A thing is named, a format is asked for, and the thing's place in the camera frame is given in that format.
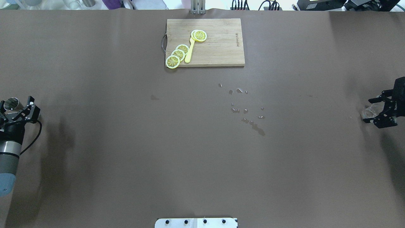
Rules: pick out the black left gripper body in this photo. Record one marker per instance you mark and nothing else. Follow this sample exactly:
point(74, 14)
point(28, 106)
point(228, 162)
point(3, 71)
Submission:
point(14, 130)

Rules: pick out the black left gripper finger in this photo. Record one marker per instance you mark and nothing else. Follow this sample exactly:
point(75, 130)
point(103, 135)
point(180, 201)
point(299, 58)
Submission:
point(31, 103)
point(2, 110)

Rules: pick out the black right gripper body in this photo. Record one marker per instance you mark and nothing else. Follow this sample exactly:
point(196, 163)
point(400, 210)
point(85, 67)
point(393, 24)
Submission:
point(399, 107)

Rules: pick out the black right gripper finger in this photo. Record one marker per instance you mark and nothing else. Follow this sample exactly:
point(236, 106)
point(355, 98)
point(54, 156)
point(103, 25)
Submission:
point(381, 121)
point(385, 96)

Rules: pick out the steel measuring jigger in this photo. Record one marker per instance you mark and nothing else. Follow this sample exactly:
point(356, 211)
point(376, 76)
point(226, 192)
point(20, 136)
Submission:
point(12, 104)

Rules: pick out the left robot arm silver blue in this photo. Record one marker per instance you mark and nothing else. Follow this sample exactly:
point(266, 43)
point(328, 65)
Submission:
point(10, 152)

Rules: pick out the purple cloth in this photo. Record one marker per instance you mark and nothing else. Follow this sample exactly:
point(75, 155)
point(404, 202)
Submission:
point(113, 4)

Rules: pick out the white tray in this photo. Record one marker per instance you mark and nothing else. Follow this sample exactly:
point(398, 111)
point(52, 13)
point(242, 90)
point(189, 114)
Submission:
point(148, 4)

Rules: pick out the lemon slice lower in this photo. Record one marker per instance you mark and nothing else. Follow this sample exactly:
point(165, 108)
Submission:
point(172, 62)

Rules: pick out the lemon slice middle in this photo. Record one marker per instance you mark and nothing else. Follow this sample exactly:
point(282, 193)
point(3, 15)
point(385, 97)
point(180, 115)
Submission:
point(179, 53)

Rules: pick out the lemon slice upper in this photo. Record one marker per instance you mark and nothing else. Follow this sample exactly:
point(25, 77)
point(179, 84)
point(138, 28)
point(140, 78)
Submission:
point(183, 47)

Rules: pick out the wooden cutting board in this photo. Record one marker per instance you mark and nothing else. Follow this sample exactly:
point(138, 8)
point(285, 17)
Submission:
point(222, 48)

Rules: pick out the white mounting plate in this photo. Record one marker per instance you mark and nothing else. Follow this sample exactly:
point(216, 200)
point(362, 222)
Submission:
point(196, 223)

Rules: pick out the lemon slice on spoon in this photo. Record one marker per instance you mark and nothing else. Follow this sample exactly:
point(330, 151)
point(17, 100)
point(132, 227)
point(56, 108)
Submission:
point(199, 35)

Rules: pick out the aluminium frame post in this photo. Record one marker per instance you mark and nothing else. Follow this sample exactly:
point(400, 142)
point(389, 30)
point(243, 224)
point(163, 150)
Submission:
point(197, 7)

